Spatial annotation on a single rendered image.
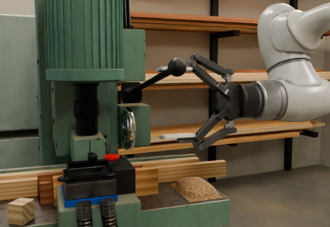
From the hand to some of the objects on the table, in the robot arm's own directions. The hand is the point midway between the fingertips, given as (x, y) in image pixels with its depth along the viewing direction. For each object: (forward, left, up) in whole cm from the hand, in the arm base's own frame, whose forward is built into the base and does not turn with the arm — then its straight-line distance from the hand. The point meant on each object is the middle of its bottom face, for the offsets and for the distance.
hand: (164, 103), depth 73 cm
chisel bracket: (+21, -8, -17) cm, 28 cm away
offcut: (+26, +12, -22) cm, 36 cm away
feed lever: (+13, -22, -10) cm, 28 cm away
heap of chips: (-5, -11, -22) cm, 25 cm away
